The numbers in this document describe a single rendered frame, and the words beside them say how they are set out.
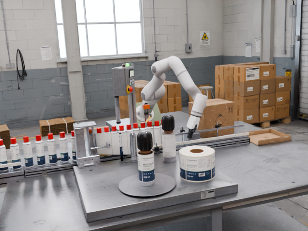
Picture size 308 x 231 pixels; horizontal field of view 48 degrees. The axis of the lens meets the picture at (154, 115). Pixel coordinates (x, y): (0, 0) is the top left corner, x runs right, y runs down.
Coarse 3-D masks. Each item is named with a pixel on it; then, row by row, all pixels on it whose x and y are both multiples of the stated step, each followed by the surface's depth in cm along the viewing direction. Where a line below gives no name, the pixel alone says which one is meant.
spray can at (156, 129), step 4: (156, 124) 244; (156, 128) 244; (156, 132) 245; (160, 132) 246; (156, 136) 245; (160, 136) 247; (156, 140) 246; (160, 140) 247; (160, 144) 247; (160, 148) 248
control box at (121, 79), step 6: (120, 66) 245; (114, 72) 233; (120, 72) 232; (126, 72) 233; (114, 78) 234; (120, 78) 233; (126, 78) 234; (132, 78) 244; (114, 84) 235; (120, 84) 234; (126, 84) 234; (132, 84) 245; (114, 90) 236; (120, 90) 235; (126, 90) 234
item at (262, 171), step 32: (256, 128) 310; (224, 160) 233; (256, 160) 230; (288, 160) 227; (32, 192) 196; (64, 192) 194; (256, 192) 183; (0, 224) 163; (32, 224) 161; (64, 224) 160; (96, 224) 158; (128, 224) 159
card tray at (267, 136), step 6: (240, 132) 285; (252, 132) 288; (258, 132) 290; (264, 132) 292; (270, 132) 293; (276, 132) 286; (282, 132) 279; (252, 138) 279; (258, 138) 278; (264, 138) 277; (270, 138) 264; (276, 138) 266; (282, 138) 267; (288, 138) 269; (258, 144) 261
